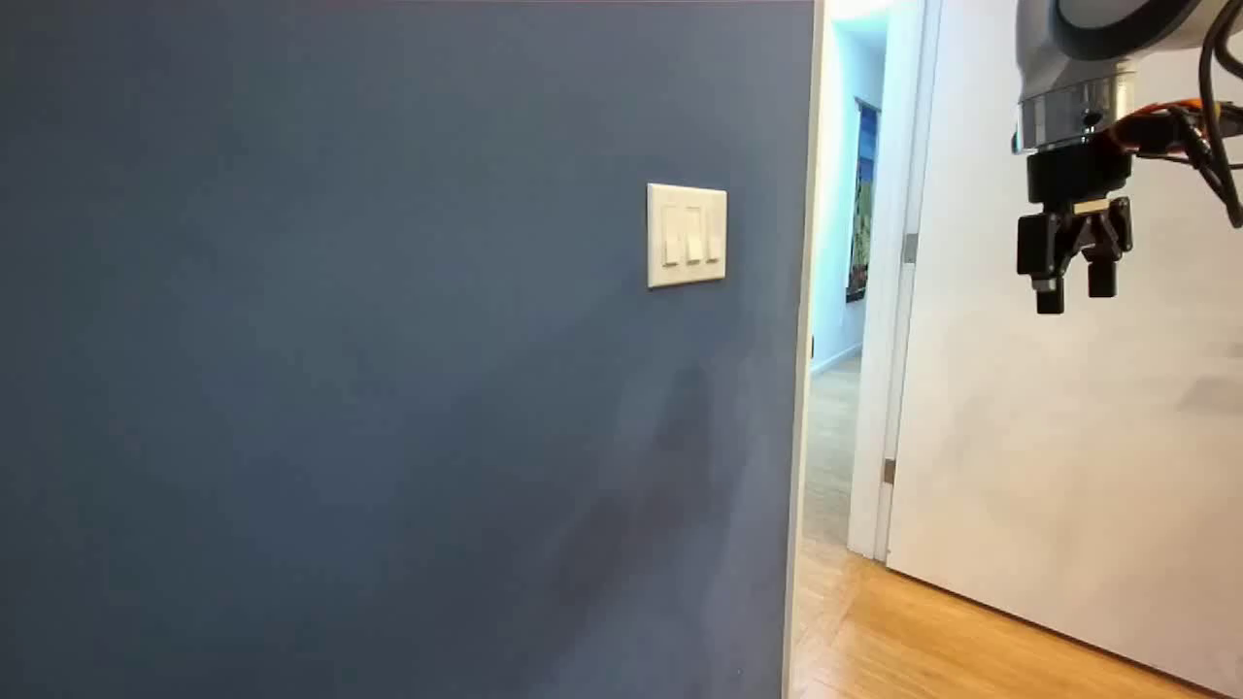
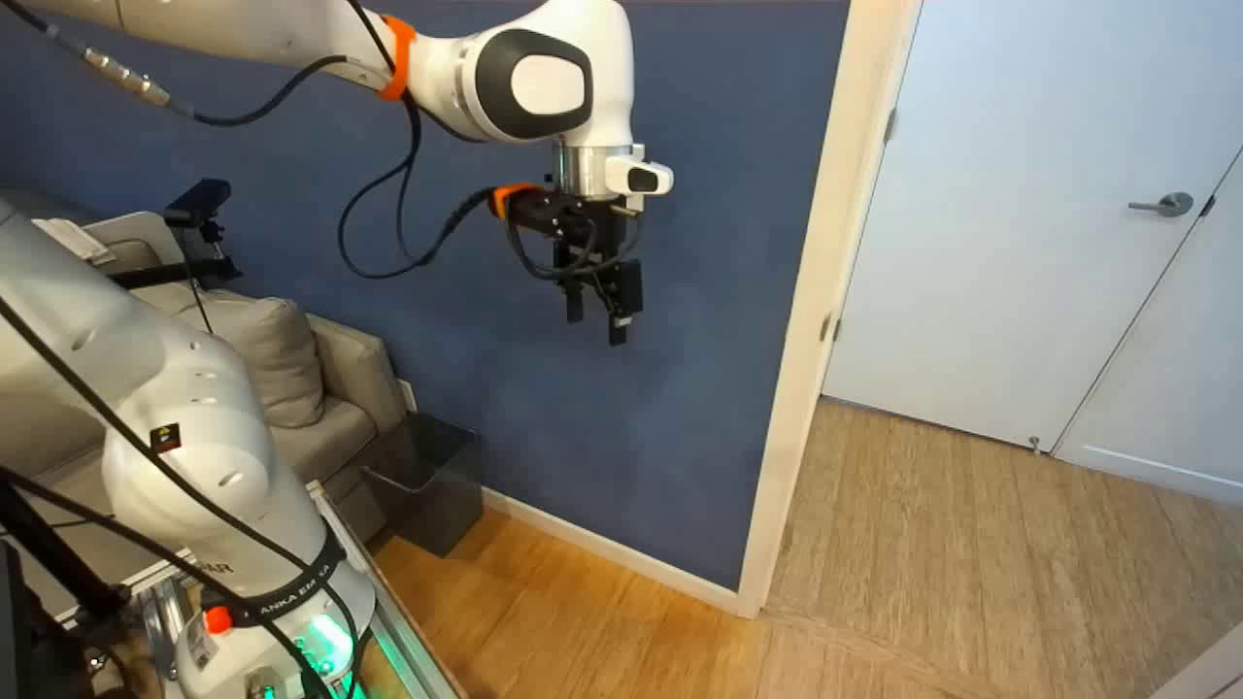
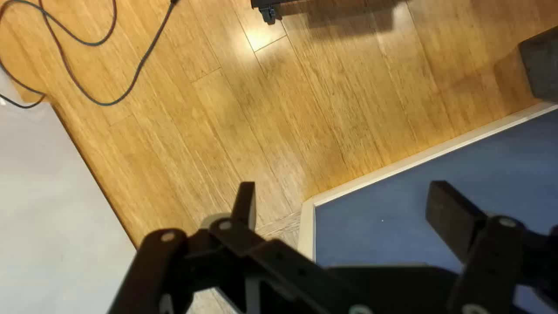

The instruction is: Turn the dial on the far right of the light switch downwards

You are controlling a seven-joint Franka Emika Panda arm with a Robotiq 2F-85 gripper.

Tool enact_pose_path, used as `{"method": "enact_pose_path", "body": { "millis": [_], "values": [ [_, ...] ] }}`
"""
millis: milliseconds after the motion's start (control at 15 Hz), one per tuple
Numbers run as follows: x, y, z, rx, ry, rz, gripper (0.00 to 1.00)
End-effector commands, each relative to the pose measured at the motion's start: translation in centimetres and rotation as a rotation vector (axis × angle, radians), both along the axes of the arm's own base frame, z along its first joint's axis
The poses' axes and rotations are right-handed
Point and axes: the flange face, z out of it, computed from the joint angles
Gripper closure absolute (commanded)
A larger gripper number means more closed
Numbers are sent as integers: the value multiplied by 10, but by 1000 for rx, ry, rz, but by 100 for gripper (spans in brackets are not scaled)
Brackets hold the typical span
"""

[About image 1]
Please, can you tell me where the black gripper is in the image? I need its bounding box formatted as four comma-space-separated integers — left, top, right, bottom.
1012, 132, 1139, 318

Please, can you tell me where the white door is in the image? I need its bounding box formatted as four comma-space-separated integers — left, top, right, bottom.
883, 0, 1243, 699

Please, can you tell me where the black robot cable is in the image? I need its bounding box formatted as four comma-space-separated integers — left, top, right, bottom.
1192, 0, 1243, 234

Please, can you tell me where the dark blue wall hanging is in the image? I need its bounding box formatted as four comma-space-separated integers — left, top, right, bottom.
841, 92, 885, 312

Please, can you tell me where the white wall corner trim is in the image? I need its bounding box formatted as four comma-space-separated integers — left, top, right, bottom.
778, 0, 830, 699

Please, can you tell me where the white light switch plate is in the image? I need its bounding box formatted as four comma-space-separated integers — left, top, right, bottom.
644, 177, 733, 295

